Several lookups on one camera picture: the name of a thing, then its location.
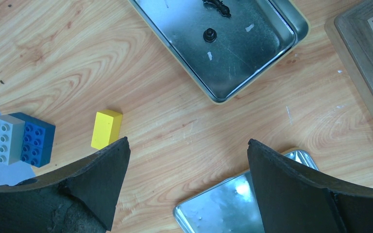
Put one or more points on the grey lego brick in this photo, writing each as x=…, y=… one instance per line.
x=11, y=139

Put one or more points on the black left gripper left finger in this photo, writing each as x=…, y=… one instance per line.
x=77, y=198

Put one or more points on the silver tin lid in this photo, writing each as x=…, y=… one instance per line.
x=230, y=206

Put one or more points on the black pawn in tin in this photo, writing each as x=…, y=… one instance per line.
x=209, y=35

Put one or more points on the blue lego brick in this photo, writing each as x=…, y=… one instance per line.
x=38, y=140

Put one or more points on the small yellow block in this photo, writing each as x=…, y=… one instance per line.
x=106, y=128

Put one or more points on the wooden chess board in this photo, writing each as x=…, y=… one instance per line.
x=351, y=33

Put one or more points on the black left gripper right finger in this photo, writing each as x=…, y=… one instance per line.
x=294, y=198

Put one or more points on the silver metal tin box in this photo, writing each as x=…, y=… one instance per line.
x=257, y=35

